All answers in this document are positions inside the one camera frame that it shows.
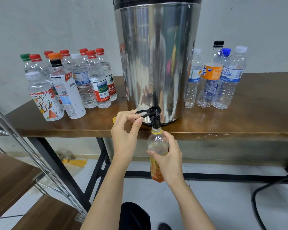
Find person's left hand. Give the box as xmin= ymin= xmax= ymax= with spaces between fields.
xmin=110 ymin=110 xmax=145 ymax=166

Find person's right hand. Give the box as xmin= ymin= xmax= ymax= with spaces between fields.
xmin=146 ymin=131 xmax=184 ymax=188

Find yellow label plastic bottle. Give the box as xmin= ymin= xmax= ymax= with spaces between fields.
xmin=147 ymin=127 xmax=170 ymax=183

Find white-cap blue-label bottle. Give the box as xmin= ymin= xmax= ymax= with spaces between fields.
xmin=70 ymin=53 xmax=98 ymax=109

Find white patterned label plastic bottle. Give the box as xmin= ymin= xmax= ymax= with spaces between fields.
xmin=25 ymin=71 xmax=65 ymax=122

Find stainless steel water dispenser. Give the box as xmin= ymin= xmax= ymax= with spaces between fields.
xmin=113 ymin=0 xmax=202 ymax=128

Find slim blue label plastic bottle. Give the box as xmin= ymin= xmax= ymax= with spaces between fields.
xmin=184 ymin=48 xmax=203 ymax=109

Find orange label black cap bottle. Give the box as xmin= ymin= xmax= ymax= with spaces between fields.
xmin=196 ymin=41 xmax=225 ymax=108

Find white cap blue label bottle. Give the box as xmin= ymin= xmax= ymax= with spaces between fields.
xmin=212 ymin=46 xmax=248 ymax=110

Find wooden metal shelf rack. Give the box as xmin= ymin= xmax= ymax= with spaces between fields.
xmin=0 ymin=100 xmax=89 ymax=230

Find blue cap plastic bottle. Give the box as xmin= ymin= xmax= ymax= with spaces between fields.
xmin=206 ymin=48 xmax=231 ymax=108

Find green label plastic water bottle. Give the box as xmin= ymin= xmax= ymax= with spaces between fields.
xmin=20 ymin=53 xmax=33 ymax=72

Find person's left forearm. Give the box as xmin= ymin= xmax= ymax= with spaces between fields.
xmin=80 ymin=160 xmax=136 ymax=230

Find person's right forearm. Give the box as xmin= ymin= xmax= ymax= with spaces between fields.
xmin=169 ymin=182 xmax=217 ymax=230

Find person's black trouser leg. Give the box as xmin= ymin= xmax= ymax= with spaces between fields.
xmin=119 ymin=202 xmax=151 ymax=230

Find yellow debris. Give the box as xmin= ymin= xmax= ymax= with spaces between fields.
xmin=62 ymin=157 xmax=88 ymax=167

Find black metal table frame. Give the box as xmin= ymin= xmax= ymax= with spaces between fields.
xmin=29 ymin=136 xmax=288 ymax=209

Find wooden stool with black frame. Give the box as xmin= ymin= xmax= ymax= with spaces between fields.
xmin=252 ymin=158 xmax=288 ymax=230

